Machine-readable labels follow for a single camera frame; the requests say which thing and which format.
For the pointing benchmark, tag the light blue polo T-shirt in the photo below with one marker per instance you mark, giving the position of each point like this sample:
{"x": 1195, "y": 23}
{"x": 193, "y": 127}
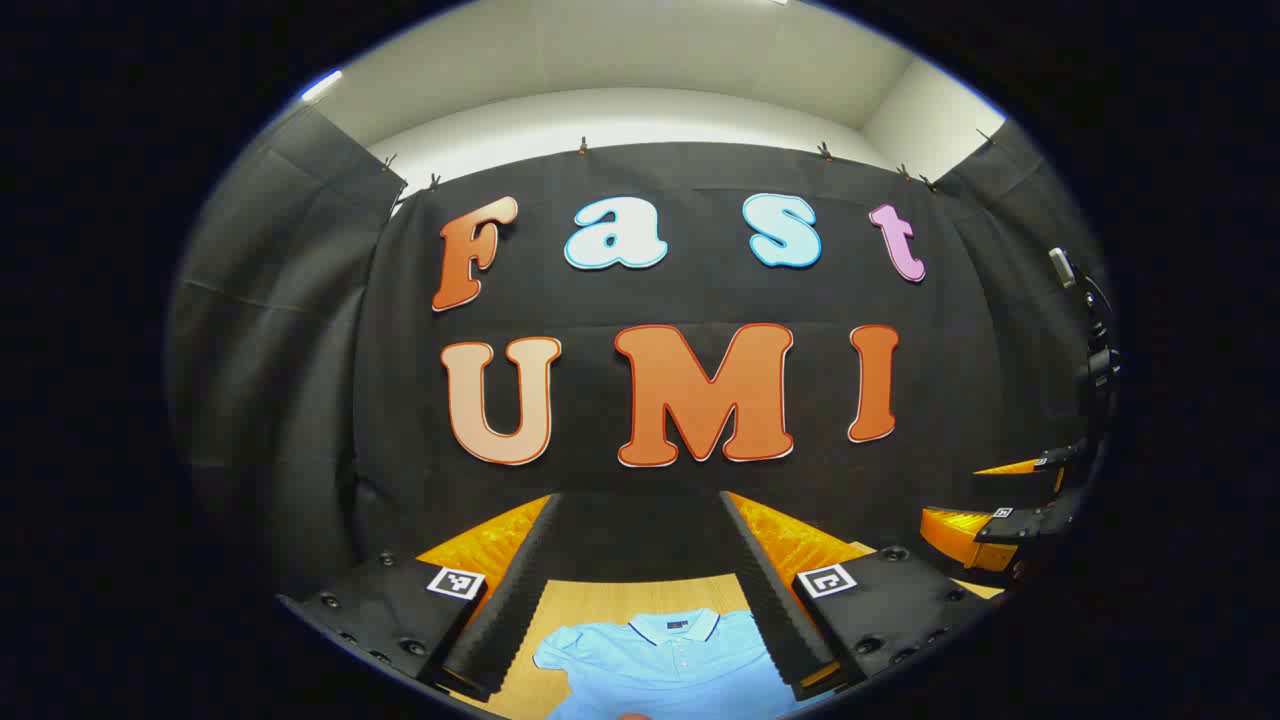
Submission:
{"x": 660, "y": 670}

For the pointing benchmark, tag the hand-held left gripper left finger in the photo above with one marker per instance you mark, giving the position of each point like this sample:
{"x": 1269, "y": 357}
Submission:
{"x": 510, "y": 600}

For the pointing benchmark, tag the ceiling light strip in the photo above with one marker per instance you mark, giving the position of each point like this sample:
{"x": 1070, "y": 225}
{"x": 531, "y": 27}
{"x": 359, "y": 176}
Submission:
{"x": 321, "y": 86}

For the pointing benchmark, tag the black backdrop cloth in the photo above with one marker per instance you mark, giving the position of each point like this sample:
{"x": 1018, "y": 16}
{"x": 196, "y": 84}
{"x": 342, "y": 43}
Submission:
{"x": 690, "y": 290}

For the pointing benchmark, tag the row of small backdrop clips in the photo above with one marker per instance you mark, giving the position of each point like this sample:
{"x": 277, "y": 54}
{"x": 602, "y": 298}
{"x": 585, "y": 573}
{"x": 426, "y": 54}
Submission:
{"x": 582, "y": 148}

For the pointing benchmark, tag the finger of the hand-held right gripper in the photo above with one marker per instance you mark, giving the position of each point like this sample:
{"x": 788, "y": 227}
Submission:
{"x": 1020, "y": 467}
{"x": 960, "y": 535}

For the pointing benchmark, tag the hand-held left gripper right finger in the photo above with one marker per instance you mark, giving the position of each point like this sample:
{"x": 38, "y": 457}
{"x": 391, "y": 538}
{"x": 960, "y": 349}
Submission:
{"x": 770, "y": 600}

